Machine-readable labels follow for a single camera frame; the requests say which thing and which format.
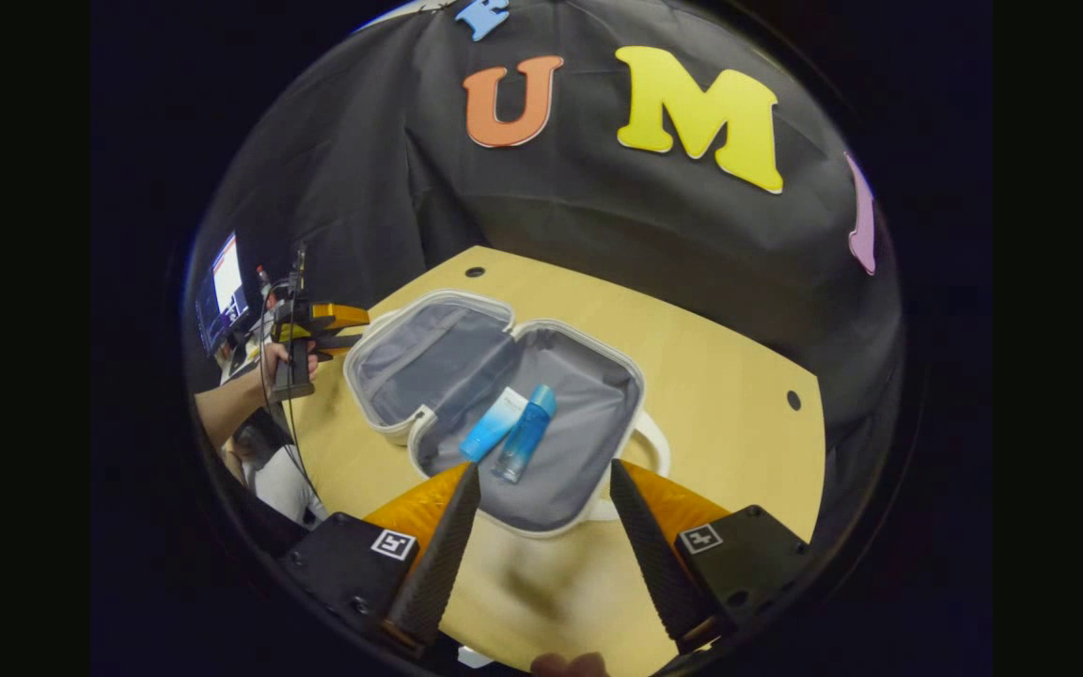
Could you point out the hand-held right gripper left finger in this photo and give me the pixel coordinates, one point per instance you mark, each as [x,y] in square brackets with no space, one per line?
[438,564]

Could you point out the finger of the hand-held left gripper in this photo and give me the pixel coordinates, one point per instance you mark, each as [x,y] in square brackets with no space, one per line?
[344,315]
[325,343]

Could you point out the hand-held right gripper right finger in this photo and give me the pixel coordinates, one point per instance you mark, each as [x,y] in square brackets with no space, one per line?
[654,555]

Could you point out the white suitcase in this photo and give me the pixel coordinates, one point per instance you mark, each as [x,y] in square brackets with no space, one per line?
[560,470]

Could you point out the white blue cream tube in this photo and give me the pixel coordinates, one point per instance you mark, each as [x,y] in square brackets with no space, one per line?
[490,431]

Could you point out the blue transparent bottle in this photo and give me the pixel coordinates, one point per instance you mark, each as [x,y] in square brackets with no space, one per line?
[525,434]

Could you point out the red capped bottle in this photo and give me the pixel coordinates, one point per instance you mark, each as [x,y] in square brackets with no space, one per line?
[264,278]

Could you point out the computer monitor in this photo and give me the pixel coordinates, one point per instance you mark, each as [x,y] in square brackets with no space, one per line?
[227,287]

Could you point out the person's grey trousers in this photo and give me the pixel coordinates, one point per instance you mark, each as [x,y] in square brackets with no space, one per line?
[283,484]

